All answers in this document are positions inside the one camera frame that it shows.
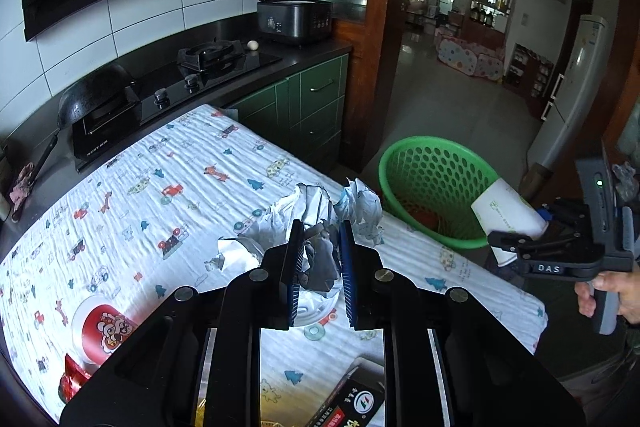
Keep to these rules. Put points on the white grey paper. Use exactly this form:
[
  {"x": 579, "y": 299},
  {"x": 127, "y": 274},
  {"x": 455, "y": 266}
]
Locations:
[{"x": 280, "y": 214}]

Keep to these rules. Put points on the black countertop appliance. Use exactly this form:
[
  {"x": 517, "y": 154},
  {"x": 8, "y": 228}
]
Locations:
[{"x": 100, "y": 132}]

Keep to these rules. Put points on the black printed box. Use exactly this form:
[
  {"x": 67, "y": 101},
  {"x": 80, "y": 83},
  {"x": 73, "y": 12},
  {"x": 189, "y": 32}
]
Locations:
[{"x": 352, "y": 394}]

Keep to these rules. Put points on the green plastic basket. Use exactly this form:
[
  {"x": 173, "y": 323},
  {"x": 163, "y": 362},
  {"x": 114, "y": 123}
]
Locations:
[{"x": 435, "y": 172}]

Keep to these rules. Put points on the white paper cup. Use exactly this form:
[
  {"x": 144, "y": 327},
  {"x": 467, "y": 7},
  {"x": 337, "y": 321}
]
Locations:
[{"x": 505, "y": 214}]

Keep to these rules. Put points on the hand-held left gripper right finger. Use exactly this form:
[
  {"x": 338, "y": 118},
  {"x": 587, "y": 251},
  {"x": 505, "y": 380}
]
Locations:
[{"x": 348, "y": 277}]

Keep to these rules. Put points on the black glass gas hob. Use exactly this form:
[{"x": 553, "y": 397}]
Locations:
[{"x": 215, "y": 67}]

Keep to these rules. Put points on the spotted play fence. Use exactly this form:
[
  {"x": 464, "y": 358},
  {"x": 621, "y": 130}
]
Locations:
[{"x": 467, "y": 57}]

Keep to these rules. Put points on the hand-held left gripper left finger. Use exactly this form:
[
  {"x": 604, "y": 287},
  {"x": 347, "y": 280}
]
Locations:
[{"x": 292, "y": 272}]

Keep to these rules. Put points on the black wok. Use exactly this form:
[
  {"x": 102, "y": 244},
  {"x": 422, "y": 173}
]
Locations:
[{"x": 92, "y": 94}]

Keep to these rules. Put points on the red item in basket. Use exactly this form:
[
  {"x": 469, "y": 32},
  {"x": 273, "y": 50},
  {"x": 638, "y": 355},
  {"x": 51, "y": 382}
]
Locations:
[{"x": 426, "y": 218}]

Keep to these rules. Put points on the grey plastic bag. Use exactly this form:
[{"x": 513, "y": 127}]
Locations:
[{"x": 623, "y": 179}]

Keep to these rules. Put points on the wooden glass door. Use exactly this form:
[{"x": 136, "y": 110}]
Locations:
[{"x": 385, "y": 32}]

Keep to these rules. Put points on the red instant noodle cup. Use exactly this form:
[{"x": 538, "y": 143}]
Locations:
[{"x": 102, "y": 329}]

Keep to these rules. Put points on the brown cardboard piece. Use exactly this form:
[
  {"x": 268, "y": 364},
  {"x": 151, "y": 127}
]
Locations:
[{"x": 536, "y": 182}]

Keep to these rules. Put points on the red snack wrapper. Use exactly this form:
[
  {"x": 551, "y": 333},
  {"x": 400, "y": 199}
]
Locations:
[{"x": 75, "y": 379}]

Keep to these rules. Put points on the white refrigerator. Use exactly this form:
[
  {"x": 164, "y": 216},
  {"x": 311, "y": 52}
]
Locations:
[{"x": 575, "y": 82}]

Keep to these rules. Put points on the dark shoe rack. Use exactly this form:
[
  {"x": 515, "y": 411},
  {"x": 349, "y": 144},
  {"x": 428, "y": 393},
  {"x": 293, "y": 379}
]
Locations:
[{"x": 527, "y": 77}]

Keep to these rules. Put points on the white egg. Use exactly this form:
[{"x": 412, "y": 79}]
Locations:
[{"x": 253, "y": 45}]

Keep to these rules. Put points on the white cartoon printed cloth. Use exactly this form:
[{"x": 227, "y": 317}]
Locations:
[{"x": 150, "y": 207}]

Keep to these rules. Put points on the wooden display cabinet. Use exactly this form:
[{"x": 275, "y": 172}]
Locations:
[{"x": 487, "y": 2}]

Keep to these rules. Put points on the green kitchen cabinet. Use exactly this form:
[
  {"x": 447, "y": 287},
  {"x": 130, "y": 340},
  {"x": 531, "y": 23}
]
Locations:
[{"x": 315, "y": 107}]

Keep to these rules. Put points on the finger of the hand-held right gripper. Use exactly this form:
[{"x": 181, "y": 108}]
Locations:
[
  {"x": 515, "y": 244},
  {"x": 560, "y": 214}
]

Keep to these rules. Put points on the person's right hand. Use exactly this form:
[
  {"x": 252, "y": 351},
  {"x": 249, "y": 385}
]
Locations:
[{"x": 622, "y": 294}]

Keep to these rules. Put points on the pink cloth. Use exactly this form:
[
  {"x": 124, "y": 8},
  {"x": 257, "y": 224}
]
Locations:
[{"x": 22, "y": 187}]

